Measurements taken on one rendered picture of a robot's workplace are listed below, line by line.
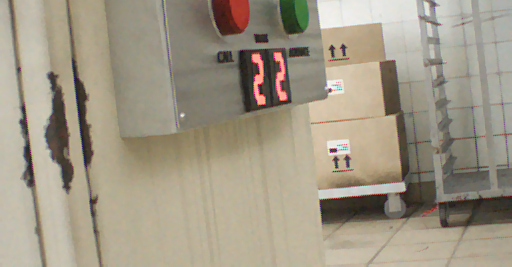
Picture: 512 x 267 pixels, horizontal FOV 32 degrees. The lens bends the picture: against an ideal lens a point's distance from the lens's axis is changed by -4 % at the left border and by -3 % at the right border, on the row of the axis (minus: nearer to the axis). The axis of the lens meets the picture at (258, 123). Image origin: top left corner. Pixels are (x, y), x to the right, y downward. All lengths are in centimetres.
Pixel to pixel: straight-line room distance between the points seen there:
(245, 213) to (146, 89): 16
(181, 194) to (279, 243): 14
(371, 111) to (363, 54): 27
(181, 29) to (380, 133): 371
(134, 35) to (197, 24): 4
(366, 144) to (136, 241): 372
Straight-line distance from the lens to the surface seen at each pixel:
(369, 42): 425
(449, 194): 380
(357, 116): 421
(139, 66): 43
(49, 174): 41
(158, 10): 43
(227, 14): 47
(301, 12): 58
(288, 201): 64
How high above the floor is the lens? 72
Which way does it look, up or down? 3 degrees down
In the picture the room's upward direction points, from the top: 7 degrees counter-clockwise
